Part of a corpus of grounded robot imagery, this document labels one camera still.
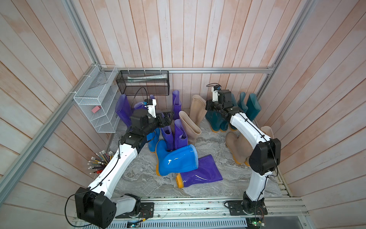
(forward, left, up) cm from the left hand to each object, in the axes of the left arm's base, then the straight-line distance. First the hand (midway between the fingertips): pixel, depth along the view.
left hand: (168, 115), depth 74 cm
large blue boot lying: (-16, -7, -18) cm, 25 cm away
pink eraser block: (+9, +44, -5) cm, 45 cm away
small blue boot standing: (-14, +7, 0) cm, 16 cm away
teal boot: (+13, -52, -6) cm, 54 cm away
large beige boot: (-5, -53, -6) cm, 54 cm away
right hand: (+18, -22, -5) cm, 29 cm away
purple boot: (+11, +29, -7) cm, 32 cm away
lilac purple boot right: (-10, -6, -6) cm, 14 cm away
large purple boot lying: (-20, -23, -28) cm, 41 cm away
